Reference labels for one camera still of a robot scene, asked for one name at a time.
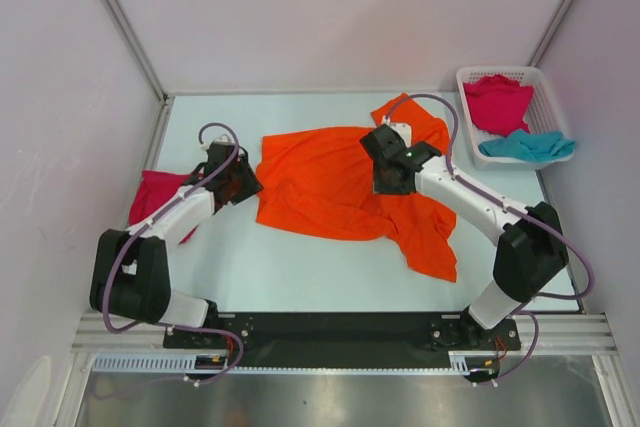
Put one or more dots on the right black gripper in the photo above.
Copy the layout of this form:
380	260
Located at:
381	187

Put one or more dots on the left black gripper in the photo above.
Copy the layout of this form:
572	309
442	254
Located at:
252	186

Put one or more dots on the orange t shirt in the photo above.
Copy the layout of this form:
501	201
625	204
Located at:
320	183

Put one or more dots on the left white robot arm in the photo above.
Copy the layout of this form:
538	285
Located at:
131	276

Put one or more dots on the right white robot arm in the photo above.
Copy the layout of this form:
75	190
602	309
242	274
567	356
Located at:
528	240

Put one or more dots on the folded crimson t shirt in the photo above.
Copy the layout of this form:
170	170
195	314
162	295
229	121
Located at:
158	198

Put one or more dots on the crimson t shirt in basket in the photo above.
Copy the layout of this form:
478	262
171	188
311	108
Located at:
497	104

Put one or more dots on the teal t shirt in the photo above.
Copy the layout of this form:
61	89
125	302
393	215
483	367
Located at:
527	147

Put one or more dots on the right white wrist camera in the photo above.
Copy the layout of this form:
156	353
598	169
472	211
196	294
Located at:
404	130

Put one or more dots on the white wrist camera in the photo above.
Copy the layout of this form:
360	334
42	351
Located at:
222	140
404	130

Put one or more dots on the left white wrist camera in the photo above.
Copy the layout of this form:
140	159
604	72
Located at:
222	140

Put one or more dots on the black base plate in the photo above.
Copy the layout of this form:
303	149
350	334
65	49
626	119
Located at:
369	340

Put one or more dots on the aluminium frame rail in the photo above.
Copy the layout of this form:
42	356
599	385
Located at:
156	349

